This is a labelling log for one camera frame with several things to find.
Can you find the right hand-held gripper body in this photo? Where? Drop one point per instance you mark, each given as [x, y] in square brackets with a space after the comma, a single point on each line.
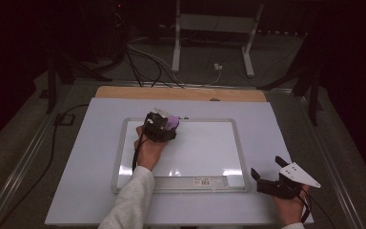
[295, 175]

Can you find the person's right hand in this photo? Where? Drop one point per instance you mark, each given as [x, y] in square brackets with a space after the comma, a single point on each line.
[291, 211]

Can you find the dark equipment rack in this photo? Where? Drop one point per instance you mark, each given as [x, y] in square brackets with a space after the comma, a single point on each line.
[117, 19]

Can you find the black tripod stand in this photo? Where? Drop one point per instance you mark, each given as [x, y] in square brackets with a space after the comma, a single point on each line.
[313, 101]
[51, 89]

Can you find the metal floor rail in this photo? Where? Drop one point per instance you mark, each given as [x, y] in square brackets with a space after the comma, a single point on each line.
[19, 168]
[340, 187]
[235, 86]

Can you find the small dark round magnet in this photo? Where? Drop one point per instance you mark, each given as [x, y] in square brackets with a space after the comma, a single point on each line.
[186, 118]

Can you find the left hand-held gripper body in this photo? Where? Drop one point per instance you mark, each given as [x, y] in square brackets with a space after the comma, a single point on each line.
[155, 130]

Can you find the silver framed whiteboard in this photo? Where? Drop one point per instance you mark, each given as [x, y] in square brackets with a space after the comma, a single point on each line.
[209, 149]

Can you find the person's left hand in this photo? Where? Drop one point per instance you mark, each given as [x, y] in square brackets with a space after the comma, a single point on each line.
[147, 152]

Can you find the large white table sheet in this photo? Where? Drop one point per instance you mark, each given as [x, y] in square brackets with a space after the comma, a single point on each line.
[101, 127]

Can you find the black square floor plate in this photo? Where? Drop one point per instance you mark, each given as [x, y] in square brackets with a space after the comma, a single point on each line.
[57, 120]

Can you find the white metal stand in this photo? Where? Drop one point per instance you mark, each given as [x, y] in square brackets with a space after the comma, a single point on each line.
[176, 47]

